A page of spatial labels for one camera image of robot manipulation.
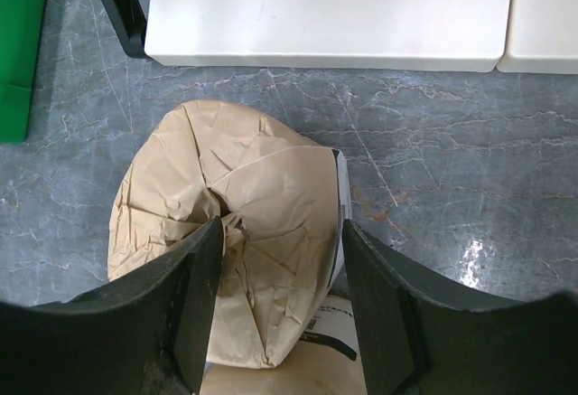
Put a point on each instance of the tan roll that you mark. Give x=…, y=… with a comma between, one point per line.
x=282, y=199

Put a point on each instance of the green plastic tray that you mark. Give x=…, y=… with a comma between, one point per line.
x=21, y=24

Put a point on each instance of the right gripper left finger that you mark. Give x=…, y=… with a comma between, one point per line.
x=146, y=332

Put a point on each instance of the black frame beige shelf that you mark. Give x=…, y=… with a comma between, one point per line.
x=529, y=36

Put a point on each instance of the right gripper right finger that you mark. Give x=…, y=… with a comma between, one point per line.
x=422, y=333

